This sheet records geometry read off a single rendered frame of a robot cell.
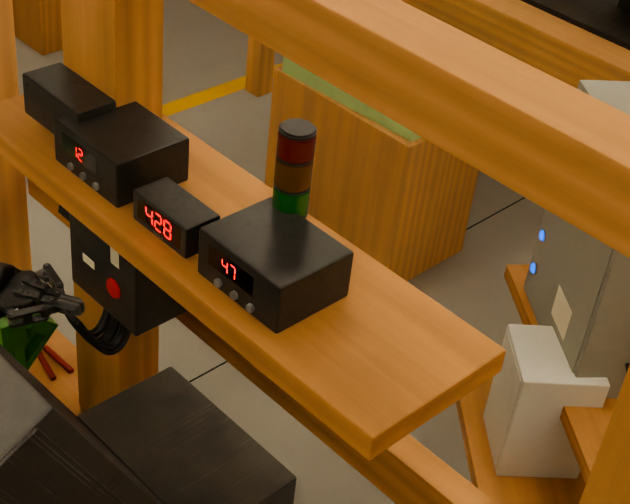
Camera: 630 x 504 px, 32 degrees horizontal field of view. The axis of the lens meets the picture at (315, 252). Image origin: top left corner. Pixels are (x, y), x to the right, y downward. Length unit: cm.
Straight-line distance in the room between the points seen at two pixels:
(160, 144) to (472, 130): 58
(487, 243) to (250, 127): 120
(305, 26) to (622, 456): 59
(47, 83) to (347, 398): 71
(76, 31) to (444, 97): 72
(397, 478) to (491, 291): 247
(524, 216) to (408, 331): 312
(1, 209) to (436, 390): 116
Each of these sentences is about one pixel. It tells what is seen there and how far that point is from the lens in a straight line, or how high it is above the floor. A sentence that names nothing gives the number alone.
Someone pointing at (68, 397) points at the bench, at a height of 88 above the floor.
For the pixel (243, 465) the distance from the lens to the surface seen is 163.
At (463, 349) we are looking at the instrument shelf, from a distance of 141.
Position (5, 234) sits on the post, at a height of 111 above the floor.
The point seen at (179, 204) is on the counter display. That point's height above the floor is 159.
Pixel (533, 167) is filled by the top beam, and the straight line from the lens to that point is 112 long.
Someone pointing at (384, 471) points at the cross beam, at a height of 123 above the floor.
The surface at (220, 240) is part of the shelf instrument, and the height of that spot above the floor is 162.
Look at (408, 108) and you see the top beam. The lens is 121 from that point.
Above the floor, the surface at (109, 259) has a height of 146.
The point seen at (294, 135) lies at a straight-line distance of 141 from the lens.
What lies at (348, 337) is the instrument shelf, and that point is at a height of 154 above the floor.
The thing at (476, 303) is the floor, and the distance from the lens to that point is 400.
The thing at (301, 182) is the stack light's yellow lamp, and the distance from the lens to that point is 144.
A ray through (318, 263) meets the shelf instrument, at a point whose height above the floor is 162.
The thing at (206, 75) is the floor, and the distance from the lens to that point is 522.
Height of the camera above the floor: 245
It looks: 37 degrees down
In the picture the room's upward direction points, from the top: 7 degrees clockwise
